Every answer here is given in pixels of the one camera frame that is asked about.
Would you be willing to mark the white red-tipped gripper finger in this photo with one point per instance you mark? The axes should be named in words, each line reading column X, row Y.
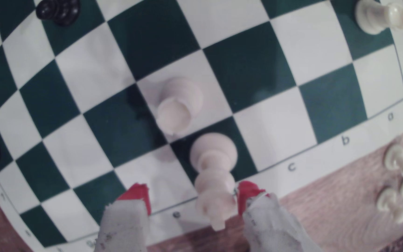
column 124, row 227
column 275, row 227

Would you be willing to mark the white king chess piece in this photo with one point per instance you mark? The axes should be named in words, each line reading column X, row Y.
column 213, row 168

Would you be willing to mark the white rook chess piece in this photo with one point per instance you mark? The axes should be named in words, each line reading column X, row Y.
column 178, row 105
column 376, row 15

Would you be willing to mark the green white chess mat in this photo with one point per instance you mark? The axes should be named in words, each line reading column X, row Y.
column 250, row 77

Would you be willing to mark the black pawn chess piece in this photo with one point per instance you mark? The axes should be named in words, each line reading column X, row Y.
column 58, row 10

